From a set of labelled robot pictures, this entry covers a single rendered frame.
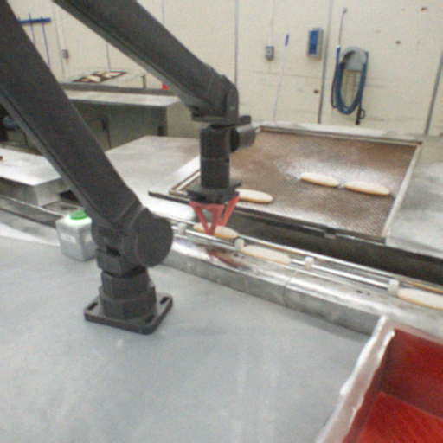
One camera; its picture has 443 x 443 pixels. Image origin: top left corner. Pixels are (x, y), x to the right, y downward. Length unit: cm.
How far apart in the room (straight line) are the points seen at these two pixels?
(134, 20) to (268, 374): 47
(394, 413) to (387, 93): 397
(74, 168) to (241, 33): 448
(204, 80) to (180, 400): 45
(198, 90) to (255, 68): 419
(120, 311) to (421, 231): 56
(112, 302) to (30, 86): 31
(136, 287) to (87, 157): 21
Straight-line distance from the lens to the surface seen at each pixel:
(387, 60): 432
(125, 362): 55
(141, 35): 52
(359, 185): 90
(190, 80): 59
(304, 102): 455
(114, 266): 56
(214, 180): 68
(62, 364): 57
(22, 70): 43
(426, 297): 66
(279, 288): 61
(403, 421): 51
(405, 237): 76
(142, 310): 59
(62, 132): 45
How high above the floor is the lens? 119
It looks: 24 degrees down
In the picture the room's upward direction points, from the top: straight up
